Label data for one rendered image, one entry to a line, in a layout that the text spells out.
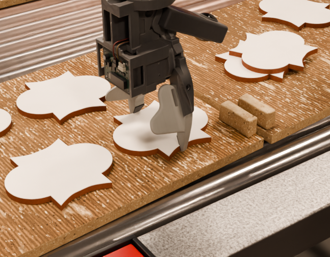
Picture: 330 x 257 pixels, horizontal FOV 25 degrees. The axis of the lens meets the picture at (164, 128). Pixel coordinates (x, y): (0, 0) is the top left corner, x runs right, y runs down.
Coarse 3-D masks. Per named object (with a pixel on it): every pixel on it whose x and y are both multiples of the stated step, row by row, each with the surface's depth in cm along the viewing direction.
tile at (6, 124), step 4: (0, 112) 101; (4, 112) 101; (0, 116) 100; (4, 116) 100; (8, 116) 100; (0, 120) 99; (4, 120) 99; (8, 120) 99; (0, 124) 99; (4, 124) 99; (8, 124) 99; (0, 128) 98; (4, 128) 98; (8, 128) 99; (0, 132) 97; (4, 132) 98; (0, 136) 98
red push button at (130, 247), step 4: (120, 248) 80; (124, 248) 80; (128, 248) 80; (132, 248) 80; (112, 252) 80; (116, 252) 80; (120, 252) 80; (124, 252) 80; (128, 252) 80; (132, 252) 80; (136, 252) 80; (104, 256) 79; (108, 256) 79; (112, 256) 79; (116, 256) 79; (120, 256) 79; (124, 256) 79; (128, 256) 79; (132, 256) 79; (136, 256) 79; (140, 256) 79
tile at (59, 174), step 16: (64, 144) 95; (80, 144) 95; (16, 160) 92; (32, 160) 92; (48, 160) 92; (64, 160) 92; (80, 160) 92; (96, 160) 92; (112, 160) 92; (16, 176) 89; (32, 176) 89; (48, 176) 89; (64, 176) 89; (80, 176) 89; (96, 176) 89; (16, 192) 86; (32, 192) 86; (48, 192) 86; (64, 192) 86; (80, 192) 87
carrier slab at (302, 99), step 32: (256, 0) 136; (320, 0) 136; (256, 32) 125; (320, 32) 125; (192, 64) 115; (320, 64) 115; (224, 96) 107; (256, 96) 107; (288, 96) 107; (320, 96) 107; (288, 128) 100
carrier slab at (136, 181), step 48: (0, 96) 107; (144, 96) 107; (0, 144) 96; (48, 144) 96; (96, 144) 96; (240, 144) 96; (0, 192) 88; (96, 192) 88; (144, 192) 88; (0, 240) 81; (48, 240) 81
